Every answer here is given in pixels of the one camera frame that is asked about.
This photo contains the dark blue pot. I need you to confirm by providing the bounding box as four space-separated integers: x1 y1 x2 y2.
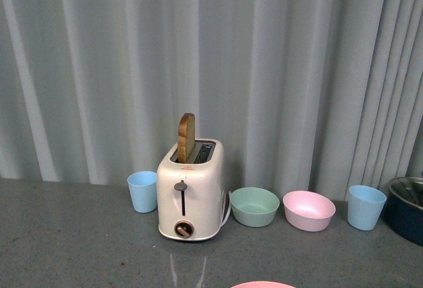
384 191 422 246

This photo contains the glass pot lid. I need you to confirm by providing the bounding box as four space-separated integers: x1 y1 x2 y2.
389 176 422 210

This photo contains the cream white toaster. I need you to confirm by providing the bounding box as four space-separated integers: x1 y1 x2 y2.
157 139 225 242

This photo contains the green bowl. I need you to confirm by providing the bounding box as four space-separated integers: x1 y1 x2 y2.
229 187 280 228

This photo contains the pink bowl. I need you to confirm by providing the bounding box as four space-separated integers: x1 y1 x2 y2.
282 190 336 232

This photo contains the light blue cup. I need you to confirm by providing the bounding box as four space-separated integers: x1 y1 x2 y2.
348 185 387 231
127 171 157 213

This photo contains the toasted bread slice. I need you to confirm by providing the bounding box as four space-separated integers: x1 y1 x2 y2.
177 113 195 163

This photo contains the pink plate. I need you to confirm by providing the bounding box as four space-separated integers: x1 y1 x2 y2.
231 281 295 288

